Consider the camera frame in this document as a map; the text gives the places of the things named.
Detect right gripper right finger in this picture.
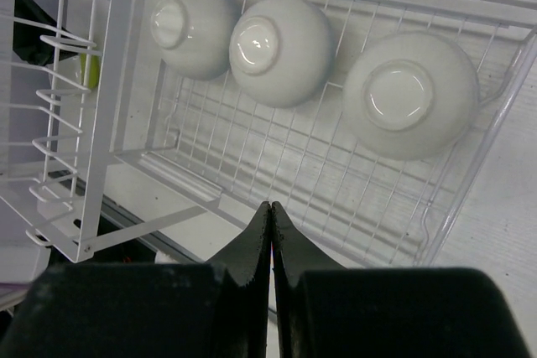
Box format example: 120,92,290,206
271,202,529,357

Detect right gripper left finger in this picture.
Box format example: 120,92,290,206
1,202,271,357

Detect green bowl white inside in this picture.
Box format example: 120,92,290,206
49,54,100,91

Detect white bowl right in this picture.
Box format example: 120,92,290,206
341,32,480,161

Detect white bowl middle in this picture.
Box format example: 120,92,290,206
229,0,336,108

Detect white bowl left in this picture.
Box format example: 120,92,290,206
150,0,241,80

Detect white wire dish rack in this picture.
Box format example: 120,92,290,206
1,0,536,267

